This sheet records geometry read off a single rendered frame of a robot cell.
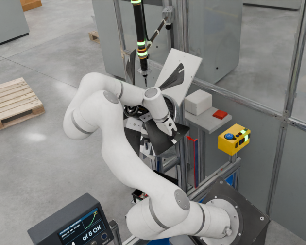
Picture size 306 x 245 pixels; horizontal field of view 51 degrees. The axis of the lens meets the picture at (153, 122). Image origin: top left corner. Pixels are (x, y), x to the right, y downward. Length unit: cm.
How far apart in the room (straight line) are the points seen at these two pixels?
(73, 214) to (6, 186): 227
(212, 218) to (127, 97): 56
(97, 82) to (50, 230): 55
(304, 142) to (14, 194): 255
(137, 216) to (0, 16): 648
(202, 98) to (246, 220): 119
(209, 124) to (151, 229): 130
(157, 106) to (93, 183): 186
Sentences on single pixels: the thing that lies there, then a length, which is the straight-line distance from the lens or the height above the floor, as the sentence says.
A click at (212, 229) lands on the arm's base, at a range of 124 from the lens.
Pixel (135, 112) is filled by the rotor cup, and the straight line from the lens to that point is 177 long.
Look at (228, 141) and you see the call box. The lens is 176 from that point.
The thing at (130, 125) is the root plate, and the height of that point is 111.
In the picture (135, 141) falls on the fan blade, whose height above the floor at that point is 103.
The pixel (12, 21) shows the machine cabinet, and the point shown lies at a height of 37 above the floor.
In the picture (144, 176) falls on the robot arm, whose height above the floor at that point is 146.
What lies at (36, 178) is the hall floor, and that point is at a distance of 343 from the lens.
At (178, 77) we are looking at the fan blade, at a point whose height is 139.
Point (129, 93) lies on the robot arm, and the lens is 126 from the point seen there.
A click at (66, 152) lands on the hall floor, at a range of 360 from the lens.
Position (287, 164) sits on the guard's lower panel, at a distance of 231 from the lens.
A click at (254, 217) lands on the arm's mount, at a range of 130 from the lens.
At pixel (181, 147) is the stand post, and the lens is 229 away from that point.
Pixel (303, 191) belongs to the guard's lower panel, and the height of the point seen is 50.
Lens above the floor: 217
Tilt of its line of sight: 35 degrees down
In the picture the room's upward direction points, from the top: 7 degrees counter-clockwise
